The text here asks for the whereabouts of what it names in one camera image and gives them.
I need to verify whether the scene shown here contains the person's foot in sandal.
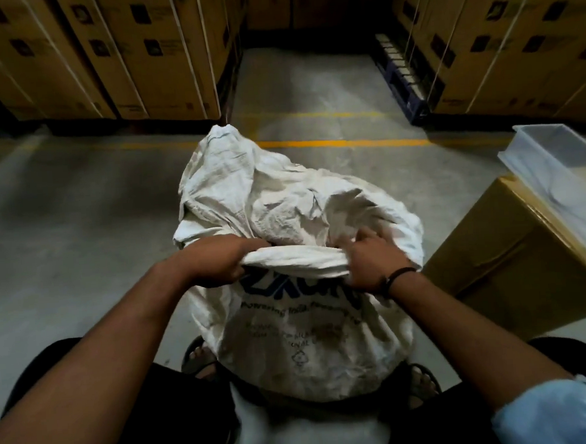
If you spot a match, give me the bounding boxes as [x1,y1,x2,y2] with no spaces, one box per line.
[179,334,223,381]
[403,360,444,410]

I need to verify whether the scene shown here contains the person's left leg black trousers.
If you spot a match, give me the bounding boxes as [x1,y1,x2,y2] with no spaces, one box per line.
[0,327,244,444]

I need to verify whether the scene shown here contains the person's right forearm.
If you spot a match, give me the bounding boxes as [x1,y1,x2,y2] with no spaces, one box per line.
[383,259,583,424]

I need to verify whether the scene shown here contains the person's left forearm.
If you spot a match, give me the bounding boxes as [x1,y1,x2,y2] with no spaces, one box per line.
[0,257,208,444]

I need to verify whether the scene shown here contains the person's left foot in sandal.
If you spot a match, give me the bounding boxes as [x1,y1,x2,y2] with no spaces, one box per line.
[179,334,223,381]

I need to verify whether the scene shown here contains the black wristband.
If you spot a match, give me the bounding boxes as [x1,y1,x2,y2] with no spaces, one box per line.
[382,266,421,296]

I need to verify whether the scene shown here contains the white woven sack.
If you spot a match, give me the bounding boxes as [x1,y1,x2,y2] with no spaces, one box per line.
[166,112,434,411]

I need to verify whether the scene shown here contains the brown cardboard box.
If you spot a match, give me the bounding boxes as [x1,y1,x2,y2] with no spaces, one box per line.
[416,171,586,349]

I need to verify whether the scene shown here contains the person's left hand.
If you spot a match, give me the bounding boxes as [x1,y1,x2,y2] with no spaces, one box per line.
[174,232,274,292]

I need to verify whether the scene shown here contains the person's right foot in sandal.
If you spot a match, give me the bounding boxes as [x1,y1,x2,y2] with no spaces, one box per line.
[403,360,444,410]

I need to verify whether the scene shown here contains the person's right leg black trousers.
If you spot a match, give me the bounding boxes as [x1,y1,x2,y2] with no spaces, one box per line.
[377,334,586,444]

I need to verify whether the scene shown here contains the clear plastic container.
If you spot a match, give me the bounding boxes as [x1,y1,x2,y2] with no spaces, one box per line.
[496,121,586,266]

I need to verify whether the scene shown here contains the blue plastic pallet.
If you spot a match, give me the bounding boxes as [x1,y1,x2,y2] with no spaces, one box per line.
[372,30,432,127]

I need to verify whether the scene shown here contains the person's right hand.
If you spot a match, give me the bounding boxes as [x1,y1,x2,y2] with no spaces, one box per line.
[344,224,422,302]

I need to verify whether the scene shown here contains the person's leg black trousers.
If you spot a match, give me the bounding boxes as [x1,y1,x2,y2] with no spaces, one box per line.
[0,327,244,444]
[377,334,586,444]

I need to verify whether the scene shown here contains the light blue shirt sleeve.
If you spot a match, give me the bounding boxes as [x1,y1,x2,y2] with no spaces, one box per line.
[488,374,586,444]

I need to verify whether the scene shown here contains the row of large cardboard boxes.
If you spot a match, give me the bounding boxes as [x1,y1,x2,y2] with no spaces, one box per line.
[242,0,403,35]
[0,0,253,133]
[392,0,586,135]

